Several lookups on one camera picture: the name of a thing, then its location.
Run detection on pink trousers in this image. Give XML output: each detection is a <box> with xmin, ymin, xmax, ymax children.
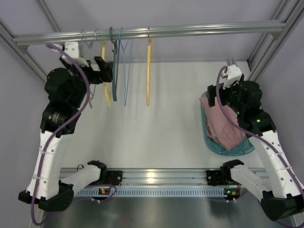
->
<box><xmin>200</xmin><ymin>96</ymin><xmax>245</xmax><ymax>151</ymax></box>

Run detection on yellow hanger with trousers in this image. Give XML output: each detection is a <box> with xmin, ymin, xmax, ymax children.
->
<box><xmin>146</xmin><ymin>26</ymin><xmax>152</xmax><ymax>106</ymax></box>

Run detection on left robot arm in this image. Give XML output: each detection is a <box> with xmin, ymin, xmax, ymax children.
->
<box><xmin>18</xmin><ymin>57</ymin><xmax>114</xmax><ymax>212</ymax></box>

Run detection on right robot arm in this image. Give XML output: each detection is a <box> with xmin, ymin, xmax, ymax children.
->
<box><xmin>207</xmin><ymin>81</ymin><xmax>304</xmax><ymax>221</ymax></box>

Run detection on green hanger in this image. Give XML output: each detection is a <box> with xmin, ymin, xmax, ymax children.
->
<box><xmin>86</xmin><ymin>41</ymin><xmax>95</xmax><ymax>109</ymax></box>

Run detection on light blue hanger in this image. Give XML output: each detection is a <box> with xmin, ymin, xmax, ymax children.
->
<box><xmin>119</xmin><ymin>27</ymin><xmax>133</xmax><ymax>106</ymax></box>

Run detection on dark teal hanger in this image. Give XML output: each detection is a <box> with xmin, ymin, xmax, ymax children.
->
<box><xmin>109</xmin><ymin>27</ymin><xmax>120</xmax><ymax>102</ymax></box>

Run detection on teal transparent plastic bin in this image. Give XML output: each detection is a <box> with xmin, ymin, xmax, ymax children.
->
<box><xmin>200</xmin><ymin>105</ymin><xmax>255</xmax><ymax>156</ymax></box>

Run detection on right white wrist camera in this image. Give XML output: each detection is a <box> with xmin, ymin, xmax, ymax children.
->
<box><xmin>221</xmin><ymin>64</ymin><xmax>243</xmax><ymax>89</ymax></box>

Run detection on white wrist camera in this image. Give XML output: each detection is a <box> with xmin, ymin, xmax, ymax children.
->
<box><xmin>221</xmin><ymin>64</ymin><xmax>243</xmax><ymax>89</ymax></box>
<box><xmin>64</xmin><ymin>42</ymin><xmax>89</xmax><ymax>67</ymax></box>

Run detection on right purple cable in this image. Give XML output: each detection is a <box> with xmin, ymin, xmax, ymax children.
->
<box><xmin>217</xmin><ymin>66</ymin><xmax>304</xmax><ymax>228</ymax></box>

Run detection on purple cable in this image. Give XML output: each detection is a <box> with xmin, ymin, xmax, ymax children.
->
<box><xmin>217</xmin><ymin>66</ymin><xmax>304</xmax><ymax>228</ymax></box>
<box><xmin>30</xmin><ymin>43</ymin><xmax>118</xmax><ymax>226</ymax></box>

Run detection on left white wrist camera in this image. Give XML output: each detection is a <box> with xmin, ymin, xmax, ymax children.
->
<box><xmin>64</xmin><ymin>42</ymin><xmax>89</xmax><ymax>67</ymax></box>

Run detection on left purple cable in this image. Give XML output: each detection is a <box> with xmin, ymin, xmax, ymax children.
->
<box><xmin>30</xmin><ymin>43</ymin><xmax>118</xmax><ymax>226</ymax></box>

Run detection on aluminium frame post right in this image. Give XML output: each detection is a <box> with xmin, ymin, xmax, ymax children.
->
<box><xmin>245</xmin><ymin>0</ymin><xmax>304</xmax><ymax>81</ymax></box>

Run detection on aluminium frame post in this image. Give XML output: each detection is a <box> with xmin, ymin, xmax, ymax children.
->
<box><xmin>0</xmin><ymin>0</ymin><xmax>62</xmax><ymax>82</ymax></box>
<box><xmin>245</xmin><ymin>0</ymin><xmax>304</xmax><ymax>81</ymax></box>

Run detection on aluminium hanging rail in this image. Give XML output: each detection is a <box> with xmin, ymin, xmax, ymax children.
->
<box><xmin>12</xmin><ymin>20</ymin><xmax>286</xmax><ymax>46</ymax></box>

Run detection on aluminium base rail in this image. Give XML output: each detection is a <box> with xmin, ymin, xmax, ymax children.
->
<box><xmin>59</xmin><ymin>167</ymin><xmax>296</xmax><ymax>187</ymax></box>

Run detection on aluminium frame post left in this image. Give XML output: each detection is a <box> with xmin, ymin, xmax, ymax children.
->
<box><xmin>0</xmin><ymin>0</ymin><xmax>62</xmax><ymax>82</ymax></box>

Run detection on slotted grey cable duct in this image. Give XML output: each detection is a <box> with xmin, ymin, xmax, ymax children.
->
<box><xmin>76</xmin><ymin>187</ymin><xmax>227</xmax><ymax>198</ymax></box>

